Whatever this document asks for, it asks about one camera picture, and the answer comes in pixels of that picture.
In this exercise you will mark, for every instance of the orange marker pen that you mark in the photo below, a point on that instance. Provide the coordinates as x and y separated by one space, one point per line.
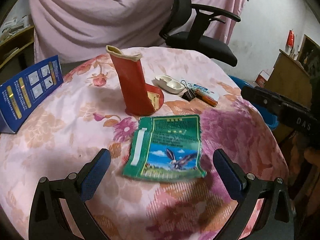
207 97

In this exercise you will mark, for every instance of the white earbud case tray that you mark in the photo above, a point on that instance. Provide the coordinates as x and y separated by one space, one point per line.
168 84

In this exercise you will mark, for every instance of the black binder clip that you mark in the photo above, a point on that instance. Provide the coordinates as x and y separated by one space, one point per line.
189 94

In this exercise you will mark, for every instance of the red box on floor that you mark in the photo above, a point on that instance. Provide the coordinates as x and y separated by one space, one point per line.
262 78

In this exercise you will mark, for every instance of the pink sheet on wall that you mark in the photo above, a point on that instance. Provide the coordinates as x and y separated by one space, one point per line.
78 30

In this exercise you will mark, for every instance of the blue cardboard box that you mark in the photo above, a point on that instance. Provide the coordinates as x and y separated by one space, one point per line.
21 94

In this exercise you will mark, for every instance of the green eagle snack packet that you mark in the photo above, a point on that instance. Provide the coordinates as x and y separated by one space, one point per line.
166 149

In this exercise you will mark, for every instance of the wooden cabinet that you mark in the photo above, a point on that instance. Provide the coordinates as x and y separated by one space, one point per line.
290 79

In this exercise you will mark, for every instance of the red packet hanging on wall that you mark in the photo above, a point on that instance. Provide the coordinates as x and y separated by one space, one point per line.
291 39

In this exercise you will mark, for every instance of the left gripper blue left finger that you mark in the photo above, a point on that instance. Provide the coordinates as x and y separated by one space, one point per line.
92 174

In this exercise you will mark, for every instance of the floral pink tablecloth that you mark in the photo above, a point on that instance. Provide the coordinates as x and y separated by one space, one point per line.
161 182

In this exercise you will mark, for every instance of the white blue sachet packet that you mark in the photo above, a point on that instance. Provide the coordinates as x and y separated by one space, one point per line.
199 87

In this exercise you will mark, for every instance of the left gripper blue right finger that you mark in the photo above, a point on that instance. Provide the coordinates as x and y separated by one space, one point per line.
231 174

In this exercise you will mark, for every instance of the wooden shelf unit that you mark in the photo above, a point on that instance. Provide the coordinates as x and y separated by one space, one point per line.
17 53

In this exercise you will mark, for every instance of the black office chair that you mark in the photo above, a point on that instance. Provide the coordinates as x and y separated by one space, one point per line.
194 39

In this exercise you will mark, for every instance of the stack of papers on shelf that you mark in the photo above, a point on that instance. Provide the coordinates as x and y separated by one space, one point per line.
14 26

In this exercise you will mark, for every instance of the red paper bag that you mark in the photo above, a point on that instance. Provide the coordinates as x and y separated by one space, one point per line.
141 98

